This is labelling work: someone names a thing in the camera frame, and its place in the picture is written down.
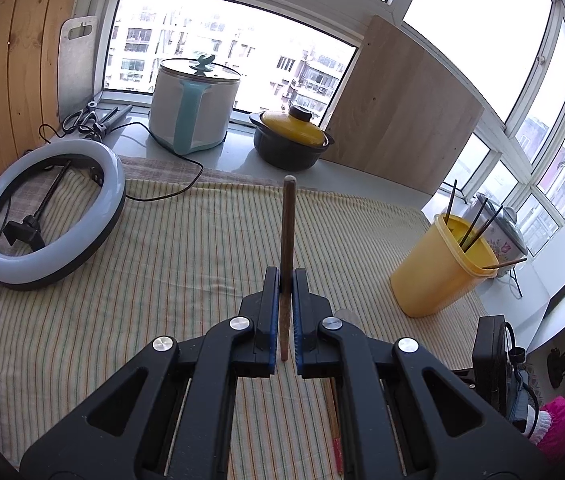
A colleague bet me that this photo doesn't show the black chopstick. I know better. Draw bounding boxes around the black chopstick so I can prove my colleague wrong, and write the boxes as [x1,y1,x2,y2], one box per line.
[459,195,489,248]
[459,206,503,252]

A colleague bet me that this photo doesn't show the right gloved hand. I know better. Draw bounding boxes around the right gloved hand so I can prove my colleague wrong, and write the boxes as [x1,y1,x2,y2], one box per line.
[522,405,552,445]

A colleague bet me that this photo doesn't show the ring light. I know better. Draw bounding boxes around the ring light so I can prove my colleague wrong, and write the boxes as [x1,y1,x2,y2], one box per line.
[0,140,125,290]

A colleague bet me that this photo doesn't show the black pot yellow lid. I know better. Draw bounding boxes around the black pot yellow lid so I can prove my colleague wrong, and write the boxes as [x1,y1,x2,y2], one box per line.
[249,105,335,172]

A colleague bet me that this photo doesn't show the pine wood board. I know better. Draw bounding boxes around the pine wood board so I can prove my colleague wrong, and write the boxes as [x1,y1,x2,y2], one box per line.
[0,0,74,175]

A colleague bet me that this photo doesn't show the white plastic cutting board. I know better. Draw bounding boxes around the white plastic cutting board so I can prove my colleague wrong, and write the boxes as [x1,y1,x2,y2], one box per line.
[58,15,98,120]

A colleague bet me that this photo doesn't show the black scissors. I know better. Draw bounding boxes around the black scissors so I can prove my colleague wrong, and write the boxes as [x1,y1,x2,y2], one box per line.
[59,101,134,139]

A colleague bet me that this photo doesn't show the yellow plastic bin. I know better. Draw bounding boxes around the yellow plastic bin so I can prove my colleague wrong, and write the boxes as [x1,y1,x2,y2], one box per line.
[390,214,499,318]

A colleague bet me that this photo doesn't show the light oak wood board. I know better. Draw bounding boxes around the light oak wood board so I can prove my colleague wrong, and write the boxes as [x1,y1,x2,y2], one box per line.
[325,16,484,195]

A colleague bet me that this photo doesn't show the striped table cloth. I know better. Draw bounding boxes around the striped table cloth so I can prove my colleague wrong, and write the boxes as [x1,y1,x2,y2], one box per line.
[0,158,484,464]

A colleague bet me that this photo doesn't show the white teal electric cooker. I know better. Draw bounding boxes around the white teal electric cooker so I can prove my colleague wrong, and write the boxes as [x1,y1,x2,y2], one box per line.
[149,55,241,156]

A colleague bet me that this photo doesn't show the black power cable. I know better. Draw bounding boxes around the black power cable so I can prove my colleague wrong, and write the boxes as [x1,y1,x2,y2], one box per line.
[36,121,204,204]

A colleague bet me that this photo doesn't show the clear plastic spoon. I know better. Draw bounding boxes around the clear plastic spoon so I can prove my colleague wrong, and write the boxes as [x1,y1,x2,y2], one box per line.
[335,309,359,324]

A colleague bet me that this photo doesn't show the floral white rice cooker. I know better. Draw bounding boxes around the floral white rice cooker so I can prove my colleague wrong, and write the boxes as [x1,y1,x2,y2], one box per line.
[469,193,529,278]

